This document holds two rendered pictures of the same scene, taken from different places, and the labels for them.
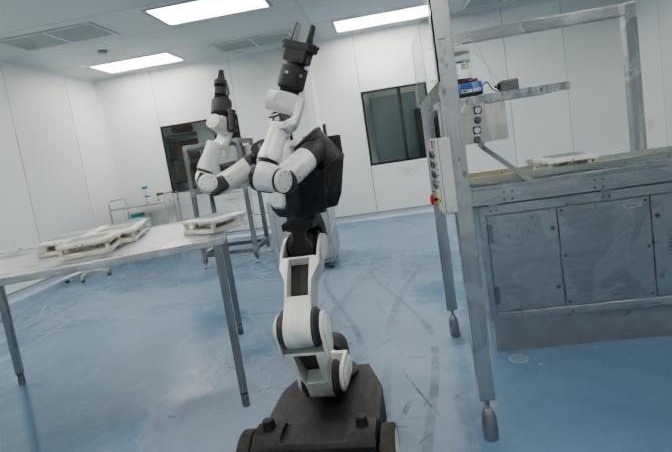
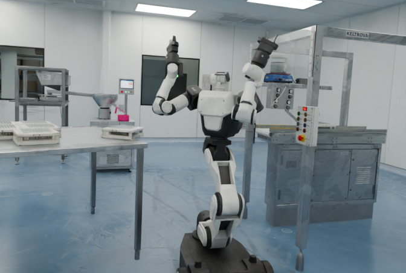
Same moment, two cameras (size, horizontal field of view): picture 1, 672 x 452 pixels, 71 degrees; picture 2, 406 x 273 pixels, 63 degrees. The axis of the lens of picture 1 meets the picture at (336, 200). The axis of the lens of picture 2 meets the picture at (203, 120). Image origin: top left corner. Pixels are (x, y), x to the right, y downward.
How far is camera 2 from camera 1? 1.16 m
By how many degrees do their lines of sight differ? 24
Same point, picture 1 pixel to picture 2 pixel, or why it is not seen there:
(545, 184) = not seen: hidden behind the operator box
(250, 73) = (61, 20)
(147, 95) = not seen: outside the picture
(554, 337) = not seen: hidden behind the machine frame
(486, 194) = (285, 138)
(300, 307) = (231, 191)
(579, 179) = (327, 136)
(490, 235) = (281, 160)
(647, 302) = (343, 203)
